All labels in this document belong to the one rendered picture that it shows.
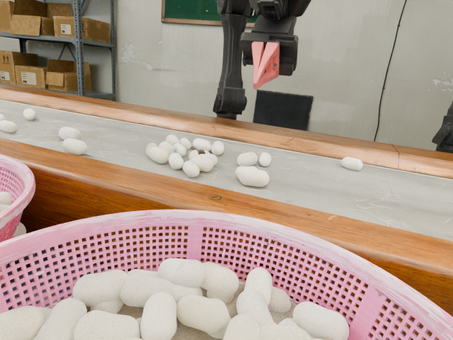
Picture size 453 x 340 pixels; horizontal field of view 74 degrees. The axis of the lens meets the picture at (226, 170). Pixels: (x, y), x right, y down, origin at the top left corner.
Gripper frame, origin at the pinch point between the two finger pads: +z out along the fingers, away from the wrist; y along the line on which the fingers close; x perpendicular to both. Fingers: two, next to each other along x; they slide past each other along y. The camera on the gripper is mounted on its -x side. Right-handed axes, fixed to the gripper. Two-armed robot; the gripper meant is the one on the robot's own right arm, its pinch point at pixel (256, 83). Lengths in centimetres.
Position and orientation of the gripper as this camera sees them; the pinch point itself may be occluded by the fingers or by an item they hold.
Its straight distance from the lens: 52.9
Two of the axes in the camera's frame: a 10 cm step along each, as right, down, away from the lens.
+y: 9.4, 1.9, -2.9
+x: 1.5, 5.5, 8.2
